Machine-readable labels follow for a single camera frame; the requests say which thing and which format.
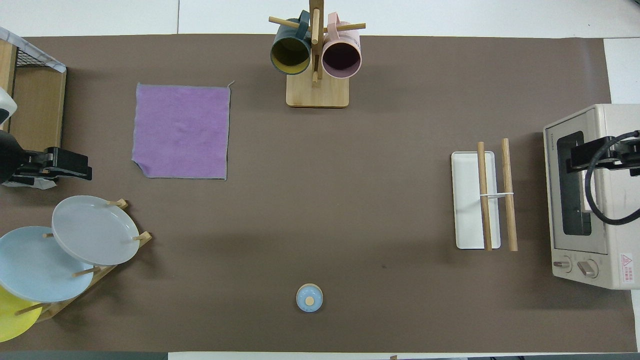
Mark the brown table mat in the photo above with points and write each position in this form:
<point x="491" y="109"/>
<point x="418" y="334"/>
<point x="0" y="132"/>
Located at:
<point x="325" y="200"/>

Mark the white towel rack wooden bars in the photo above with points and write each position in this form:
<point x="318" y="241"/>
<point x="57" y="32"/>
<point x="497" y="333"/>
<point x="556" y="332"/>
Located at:
<point x="469" y="200"/>

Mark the blue call bell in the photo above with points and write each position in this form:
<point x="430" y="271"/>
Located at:
<point x="309" y="298"/>

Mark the light blue plate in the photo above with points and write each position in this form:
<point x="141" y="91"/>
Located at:
<point x="35" y="265"/>

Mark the dark teal mug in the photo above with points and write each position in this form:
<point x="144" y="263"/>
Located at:
<point x="290" y="52"/>

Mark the purple square towel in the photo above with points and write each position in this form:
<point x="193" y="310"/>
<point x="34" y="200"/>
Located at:
<point x="180" y="130"/>

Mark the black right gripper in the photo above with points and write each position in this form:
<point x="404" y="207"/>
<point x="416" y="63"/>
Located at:
<point x="625" y="157"/>

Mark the wooden mug tree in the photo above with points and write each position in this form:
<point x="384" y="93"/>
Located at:
<point x="317" y="92"/>

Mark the marble pattern paper sheet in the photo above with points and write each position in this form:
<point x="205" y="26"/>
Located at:
<point x="35" y="50"/>

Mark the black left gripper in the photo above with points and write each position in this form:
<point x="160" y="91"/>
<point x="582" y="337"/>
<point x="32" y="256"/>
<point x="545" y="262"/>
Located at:
<point x="32" y="167"/>

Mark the grey plate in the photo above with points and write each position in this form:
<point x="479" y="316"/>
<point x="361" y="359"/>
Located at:
<point x="92" y="230"/>

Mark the yellow plate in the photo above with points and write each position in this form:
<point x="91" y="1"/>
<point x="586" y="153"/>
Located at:
<point x="12" y="320"/>

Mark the wooden plate rack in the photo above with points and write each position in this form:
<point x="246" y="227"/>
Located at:
<point x="95" y="275"/>

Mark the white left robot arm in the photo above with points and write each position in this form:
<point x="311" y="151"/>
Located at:
<point x="7" y="155"/>

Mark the pink mug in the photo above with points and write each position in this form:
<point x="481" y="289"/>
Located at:
<point x="341" y="57"/>

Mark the beige toaster oven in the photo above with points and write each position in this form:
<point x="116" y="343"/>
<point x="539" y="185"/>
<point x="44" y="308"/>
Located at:
<point x="615" y="235"/>

